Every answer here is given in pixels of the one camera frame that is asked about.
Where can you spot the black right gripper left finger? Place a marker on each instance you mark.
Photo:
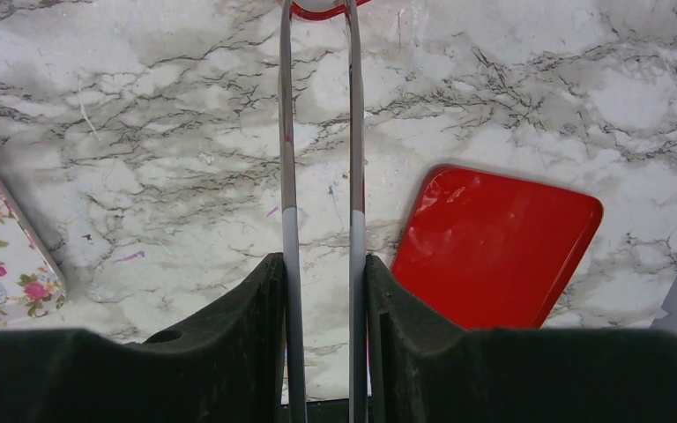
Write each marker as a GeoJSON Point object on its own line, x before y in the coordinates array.
{"type": "Point", "coordinates": [224, 363]}

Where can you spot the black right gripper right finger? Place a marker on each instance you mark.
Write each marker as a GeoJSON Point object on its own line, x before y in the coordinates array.
{"type": "Point", "coordinates": [424, 368]}

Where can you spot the red tin lid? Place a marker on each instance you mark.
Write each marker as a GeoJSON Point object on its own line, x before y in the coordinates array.
{"type": "Point", "coordinates": [486, 250]}

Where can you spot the red square tin box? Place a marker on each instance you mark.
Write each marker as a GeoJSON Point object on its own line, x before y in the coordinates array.
{"type": "Point", "coordinates": [315, 11]}

